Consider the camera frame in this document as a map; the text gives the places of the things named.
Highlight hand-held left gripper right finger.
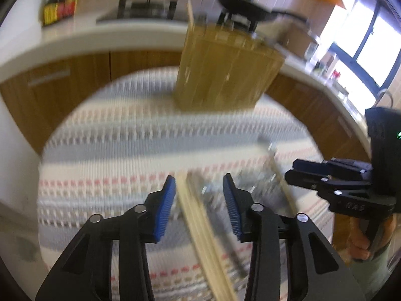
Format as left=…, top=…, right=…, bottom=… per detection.
left=223, top=173, right=365, bottom=301

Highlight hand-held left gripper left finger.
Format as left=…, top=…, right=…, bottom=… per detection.
left=35, top=176, right=176, bottom=301

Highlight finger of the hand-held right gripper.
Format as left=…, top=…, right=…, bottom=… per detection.
left=285, top=170, right=372, bottom=195
left=293, top=158, right=373, bottom=176

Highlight metal spoon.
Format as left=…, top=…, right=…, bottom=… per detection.
left=238, top=141, right=282, bottom=214
left=186, top=176, right=226, bottom=217

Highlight yellow plastic utensil basket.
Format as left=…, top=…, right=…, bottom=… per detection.
left=173, top=22, right=286, bottom=112

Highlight person's right forearm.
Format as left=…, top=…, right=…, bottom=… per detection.
left=351, top=248, right=393, bottom=301

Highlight person's right hand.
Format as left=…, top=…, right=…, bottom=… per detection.
left=349, top=213, right=398, bottom=260

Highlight metal faucet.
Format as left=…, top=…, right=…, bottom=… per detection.
left=377, top=89, right=394, bottom=108

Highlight striped woven table mat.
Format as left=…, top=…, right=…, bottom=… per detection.
left=37, top=69, right=336, bottom=301

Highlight clear glass jar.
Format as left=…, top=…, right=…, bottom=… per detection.
left=305, top=42, right=319, bottom=62

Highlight dark framed window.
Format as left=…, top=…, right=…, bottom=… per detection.
left=316, top=0, right=401, bottom=107

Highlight wooden base cabinets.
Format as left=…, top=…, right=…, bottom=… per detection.
left=0, top=50, right=373, bottom=251

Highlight black wok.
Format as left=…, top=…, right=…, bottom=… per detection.
left=216, top=0, right=309, bottom=26

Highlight white kitchen countertop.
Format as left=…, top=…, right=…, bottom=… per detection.
left=0, top=16, right=373, bottom=151

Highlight black gas stove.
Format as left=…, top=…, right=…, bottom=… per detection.
left=95, top=0, right=282, bottom=46

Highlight dark soy sauce bottle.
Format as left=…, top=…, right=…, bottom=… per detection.
left=42, top=0, right=63, bottom=27

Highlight metal cabinet handle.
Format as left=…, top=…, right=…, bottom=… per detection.
left=337, top=116, right=353, bottom=137
left=28, top=69, right=70, bottom=87

